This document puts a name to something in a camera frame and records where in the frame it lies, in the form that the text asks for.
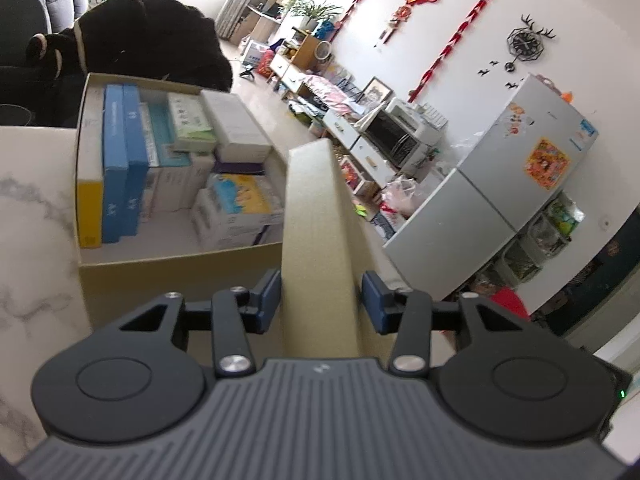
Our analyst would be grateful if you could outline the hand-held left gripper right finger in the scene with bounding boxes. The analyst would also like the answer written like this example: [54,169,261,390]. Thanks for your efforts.
[362,270,531,376]

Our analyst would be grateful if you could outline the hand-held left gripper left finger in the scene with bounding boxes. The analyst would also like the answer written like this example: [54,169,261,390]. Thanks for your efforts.
[119,269,282,380]

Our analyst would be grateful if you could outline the tan cardboard box lid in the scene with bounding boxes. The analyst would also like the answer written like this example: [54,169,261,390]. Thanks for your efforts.
[280,139,402,361]

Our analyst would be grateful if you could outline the white cartoon print box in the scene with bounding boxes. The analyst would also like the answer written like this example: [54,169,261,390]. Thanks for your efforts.
[206,174,285,217]

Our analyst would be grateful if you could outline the tan cardboard box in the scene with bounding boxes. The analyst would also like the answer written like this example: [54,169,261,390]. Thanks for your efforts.
[74,72,291,331]

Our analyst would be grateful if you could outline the purple box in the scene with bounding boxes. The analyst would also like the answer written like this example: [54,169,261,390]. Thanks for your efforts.
[212,160,268,177]

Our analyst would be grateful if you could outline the large white carton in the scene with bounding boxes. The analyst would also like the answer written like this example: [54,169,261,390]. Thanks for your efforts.
[200,89,274,163]

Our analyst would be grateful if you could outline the white yellow-green medicine box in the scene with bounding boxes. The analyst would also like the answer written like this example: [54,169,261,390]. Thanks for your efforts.
[166,92,217,153]

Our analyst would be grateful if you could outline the white marble desktop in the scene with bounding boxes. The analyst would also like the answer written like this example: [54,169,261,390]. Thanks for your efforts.
[0,125,453,461]

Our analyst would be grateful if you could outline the pink plastic bag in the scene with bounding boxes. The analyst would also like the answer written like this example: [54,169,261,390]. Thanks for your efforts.
[380,175,426,221]

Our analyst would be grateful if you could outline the red plastic stool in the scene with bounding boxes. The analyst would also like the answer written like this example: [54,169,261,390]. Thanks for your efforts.
[487,287,530,320]

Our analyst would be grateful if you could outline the black toaster oven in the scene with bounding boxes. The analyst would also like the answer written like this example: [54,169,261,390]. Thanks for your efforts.
[361,109,426,167]

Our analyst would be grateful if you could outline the clear storage drawers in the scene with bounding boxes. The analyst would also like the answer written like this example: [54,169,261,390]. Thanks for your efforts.
[470,192,586,301]

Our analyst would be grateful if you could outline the white low cabinet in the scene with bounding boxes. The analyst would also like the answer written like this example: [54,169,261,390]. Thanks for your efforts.
[267,52,401,196]

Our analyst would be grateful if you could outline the white printer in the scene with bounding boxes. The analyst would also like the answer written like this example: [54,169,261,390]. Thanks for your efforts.
[385,97,449,147]

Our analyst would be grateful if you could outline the silver refrigerator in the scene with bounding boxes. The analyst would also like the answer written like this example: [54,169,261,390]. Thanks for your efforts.
[382,74,599,311]

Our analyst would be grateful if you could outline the pink cloth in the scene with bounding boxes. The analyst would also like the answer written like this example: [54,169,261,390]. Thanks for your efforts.
[300,74,368,116]

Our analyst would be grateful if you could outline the wooden shelf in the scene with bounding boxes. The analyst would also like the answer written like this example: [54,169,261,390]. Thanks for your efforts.
[287,27,323,68]

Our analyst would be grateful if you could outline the wooden desk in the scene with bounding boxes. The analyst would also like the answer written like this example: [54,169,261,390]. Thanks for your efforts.
[242,5,288,46]

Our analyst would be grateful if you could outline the black fleece jacket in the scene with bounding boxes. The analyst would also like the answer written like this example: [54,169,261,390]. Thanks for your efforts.
[25,0,235,93]

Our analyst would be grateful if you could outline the potted green plant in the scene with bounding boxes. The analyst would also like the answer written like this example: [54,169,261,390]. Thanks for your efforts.
[282,0,343,31]

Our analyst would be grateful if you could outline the small red hanging ornament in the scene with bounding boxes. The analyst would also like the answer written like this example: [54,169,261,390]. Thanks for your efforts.
[375,5,412,50]

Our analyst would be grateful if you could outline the picture frame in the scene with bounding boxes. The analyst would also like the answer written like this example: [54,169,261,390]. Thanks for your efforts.
[360,76,393,113]

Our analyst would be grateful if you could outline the black wall clock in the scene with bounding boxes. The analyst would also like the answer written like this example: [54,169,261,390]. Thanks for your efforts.
[505,14,557,72]

